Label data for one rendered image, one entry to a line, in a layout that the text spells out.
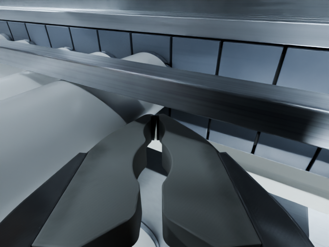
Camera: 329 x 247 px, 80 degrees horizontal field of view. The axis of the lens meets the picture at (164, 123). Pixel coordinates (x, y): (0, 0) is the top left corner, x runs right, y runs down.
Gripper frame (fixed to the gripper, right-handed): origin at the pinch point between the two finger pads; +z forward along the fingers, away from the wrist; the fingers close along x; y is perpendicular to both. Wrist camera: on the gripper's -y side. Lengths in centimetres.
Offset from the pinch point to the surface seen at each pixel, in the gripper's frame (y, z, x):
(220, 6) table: -5.5, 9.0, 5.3
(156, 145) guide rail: 4.1, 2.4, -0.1
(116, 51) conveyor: -2.0, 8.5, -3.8
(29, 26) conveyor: -3.4, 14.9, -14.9
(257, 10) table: -5.3, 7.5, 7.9
